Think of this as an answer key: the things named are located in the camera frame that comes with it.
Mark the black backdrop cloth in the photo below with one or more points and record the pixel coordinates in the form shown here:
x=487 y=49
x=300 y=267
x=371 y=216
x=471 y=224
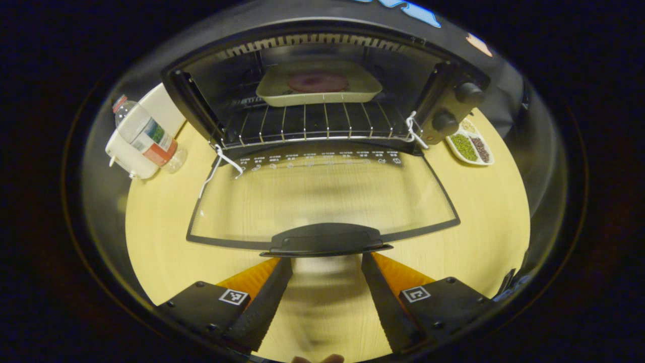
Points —
x=514 y=85

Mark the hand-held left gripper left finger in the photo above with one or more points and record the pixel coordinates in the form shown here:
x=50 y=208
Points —
x=264 y=312

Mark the metal oven rack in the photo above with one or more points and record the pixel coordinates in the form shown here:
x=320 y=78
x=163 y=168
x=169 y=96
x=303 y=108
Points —
x=302 y=126

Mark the pink round ham slice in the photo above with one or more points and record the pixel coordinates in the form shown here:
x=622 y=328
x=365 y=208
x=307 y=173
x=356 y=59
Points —
x=317 y=81

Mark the white toaster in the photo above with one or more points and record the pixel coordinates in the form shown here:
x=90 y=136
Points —
x=128 y=161

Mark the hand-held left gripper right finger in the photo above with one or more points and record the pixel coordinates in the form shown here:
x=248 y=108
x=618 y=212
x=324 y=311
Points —
x=385 y=302

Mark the white divided tray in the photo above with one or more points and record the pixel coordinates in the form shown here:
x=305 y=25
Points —
x=478 y=160

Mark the pile of yellow soybeans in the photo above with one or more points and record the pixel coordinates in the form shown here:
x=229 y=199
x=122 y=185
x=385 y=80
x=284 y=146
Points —
x=468 y=126

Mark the clear plastic water bottle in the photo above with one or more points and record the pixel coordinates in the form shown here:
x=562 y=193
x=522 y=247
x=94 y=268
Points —
x=151 y=138

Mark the white square plate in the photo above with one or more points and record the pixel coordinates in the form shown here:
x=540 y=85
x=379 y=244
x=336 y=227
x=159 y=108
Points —
x=322 y=98

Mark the pile of red beans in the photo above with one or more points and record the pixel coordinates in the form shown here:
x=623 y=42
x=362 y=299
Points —
x=481 y=149

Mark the pile of green mung beans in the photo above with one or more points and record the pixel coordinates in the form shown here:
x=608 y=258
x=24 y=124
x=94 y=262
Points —
x=463 y=147

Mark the black electric oven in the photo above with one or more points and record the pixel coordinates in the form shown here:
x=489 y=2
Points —
x=327 y=239

